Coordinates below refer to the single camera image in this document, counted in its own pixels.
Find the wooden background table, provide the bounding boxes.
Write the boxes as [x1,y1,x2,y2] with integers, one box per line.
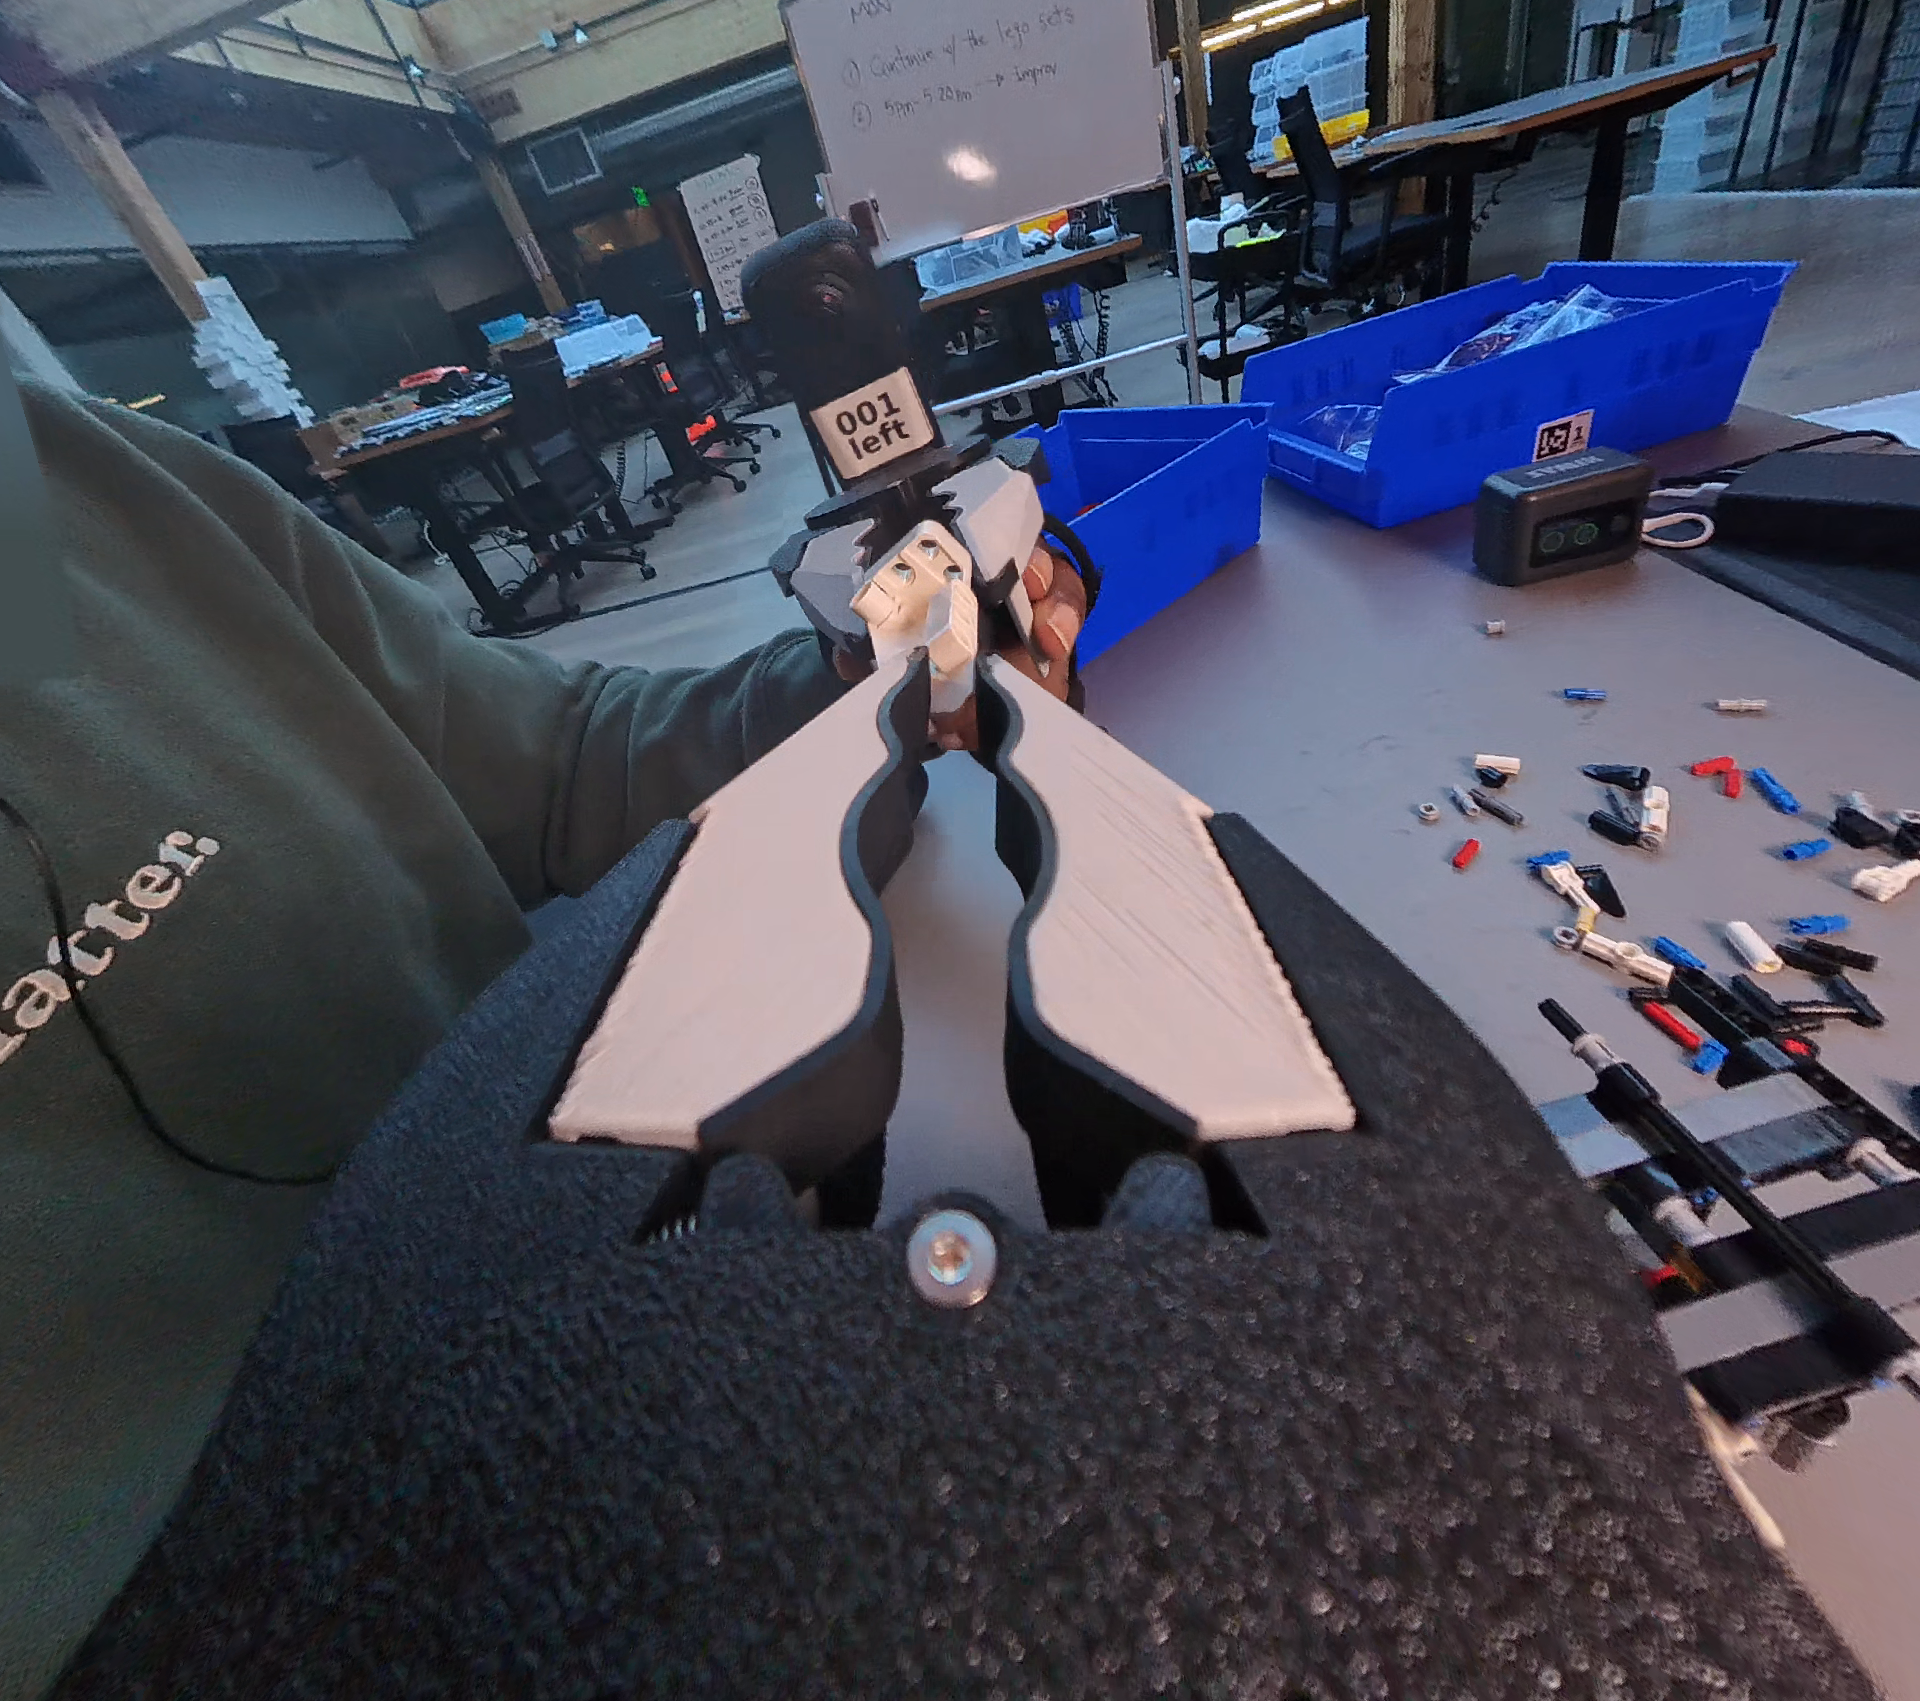
[1354,41,1782,307]

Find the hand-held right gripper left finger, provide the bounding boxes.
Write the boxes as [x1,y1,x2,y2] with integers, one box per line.
[549,652,936,1147]

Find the clear plastic bag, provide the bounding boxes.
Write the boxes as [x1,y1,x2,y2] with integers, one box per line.
[1425,286,1661,380]
[1292,397,1443,461]

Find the white toy panel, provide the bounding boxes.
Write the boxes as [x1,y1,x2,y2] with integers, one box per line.
[848,518,983,721]

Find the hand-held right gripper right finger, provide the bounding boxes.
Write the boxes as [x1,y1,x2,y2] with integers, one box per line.
[968,652,1358,1143]

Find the cluttered background table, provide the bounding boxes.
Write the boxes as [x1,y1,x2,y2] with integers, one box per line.
[296,372,670,641]

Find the black power adapter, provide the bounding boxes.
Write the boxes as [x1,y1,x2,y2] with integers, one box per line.
[1713,448,1920,567]

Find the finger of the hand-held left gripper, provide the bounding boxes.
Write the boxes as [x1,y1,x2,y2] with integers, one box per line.
[954,461,1048,650]
[786,529,890,659]

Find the black wire storage rack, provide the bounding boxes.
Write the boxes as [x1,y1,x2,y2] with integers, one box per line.
[1725,0,1920,194]

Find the black office chair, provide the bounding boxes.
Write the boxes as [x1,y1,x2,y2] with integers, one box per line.
[1272,79,1455,309]

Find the pile of small toy parts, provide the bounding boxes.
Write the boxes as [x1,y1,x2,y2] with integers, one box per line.
[1406,681,1920,1081]

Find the grey desk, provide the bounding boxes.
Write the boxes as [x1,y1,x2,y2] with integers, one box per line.
[1080,402,1920,1701]

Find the toy truck chassis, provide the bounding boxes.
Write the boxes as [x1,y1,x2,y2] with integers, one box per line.
[1537,973,1920,1474]

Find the person's left hand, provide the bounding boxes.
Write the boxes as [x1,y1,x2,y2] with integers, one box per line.
[923,538,1093,754]

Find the whiteboard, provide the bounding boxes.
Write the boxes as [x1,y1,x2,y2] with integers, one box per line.
[777,0,1207,409]

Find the person's torso green sweatshirt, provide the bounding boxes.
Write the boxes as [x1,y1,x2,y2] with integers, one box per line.
[0,289,633,1701]

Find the black box device green display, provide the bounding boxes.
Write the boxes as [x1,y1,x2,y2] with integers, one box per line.
[1470,448,1657,591]

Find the blue plastic bin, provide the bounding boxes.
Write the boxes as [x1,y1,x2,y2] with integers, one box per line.
[1020,400,1274,670]
[1238,258,1801,531]

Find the sign stand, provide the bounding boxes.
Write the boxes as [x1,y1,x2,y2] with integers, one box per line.
[674,152,786,325]

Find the black wired earphone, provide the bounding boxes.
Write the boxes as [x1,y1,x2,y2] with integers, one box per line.
[0,799,355,1188]

